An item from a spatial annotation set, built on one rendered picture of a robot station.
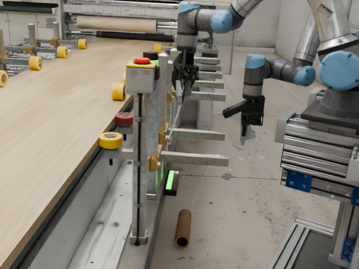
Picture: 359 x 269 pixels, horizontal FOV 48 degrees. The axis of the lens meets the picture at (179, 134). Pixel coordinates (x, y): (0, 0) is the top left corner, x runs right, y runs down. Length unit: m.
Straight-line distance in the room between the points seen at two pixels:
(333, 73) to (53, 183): 0.83
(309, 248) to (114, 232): 1.12
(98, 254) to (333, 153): 0.83
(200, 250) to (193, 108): 2.24
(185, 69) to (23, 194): 0.71
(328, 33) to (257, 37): 9.41
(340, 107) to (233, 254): 1.27
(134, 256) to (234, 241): 1.40
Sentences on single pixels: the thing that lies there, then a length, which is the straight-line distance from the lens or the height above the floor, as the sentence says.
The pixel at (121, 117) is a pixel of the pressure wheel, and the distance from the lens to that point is 1.61.
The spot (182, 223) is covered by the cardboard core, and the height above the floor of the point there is 0.08.
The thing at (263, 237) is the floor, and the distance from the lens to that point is 2.58.
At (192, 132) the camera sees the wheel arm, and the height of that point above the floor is 0.86.
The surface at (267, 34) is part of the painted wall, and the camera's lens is 10.68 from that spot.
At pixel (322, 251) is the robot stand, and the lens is 2.19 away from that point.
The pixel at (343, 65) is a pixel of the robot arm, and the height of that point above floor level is 1.22.
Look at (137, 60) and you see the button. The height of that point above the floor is 1.23.
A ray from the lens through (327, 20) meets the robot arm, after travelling 1.24.
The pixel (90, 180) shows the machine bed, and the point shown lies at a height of 0.78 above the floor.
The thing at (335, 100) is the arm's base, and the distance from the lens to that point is 1.38.
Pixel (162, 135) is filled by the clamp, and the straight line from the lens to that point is 1.56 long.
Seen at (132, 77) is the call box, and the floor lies 1.19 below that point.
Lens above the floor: 1.40
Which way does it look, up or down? 20 degrees down
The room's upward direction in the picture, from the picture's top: 3 degrees clockwise
